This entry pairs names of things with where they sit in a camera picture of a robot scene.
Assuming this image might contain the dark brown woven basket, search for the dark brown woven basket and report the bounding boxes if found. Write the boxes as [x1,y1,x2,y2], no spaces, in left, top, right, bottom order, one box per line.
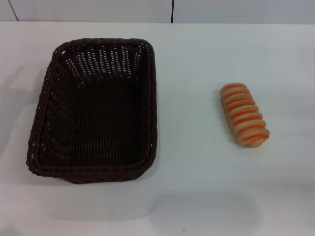
[26,37,158,184]

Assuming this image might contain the orange striped bread roll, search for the orange striped bread roll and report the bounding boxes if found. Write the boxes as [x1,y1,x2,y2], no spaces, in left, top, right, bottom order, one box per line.
[219,83,271,148]

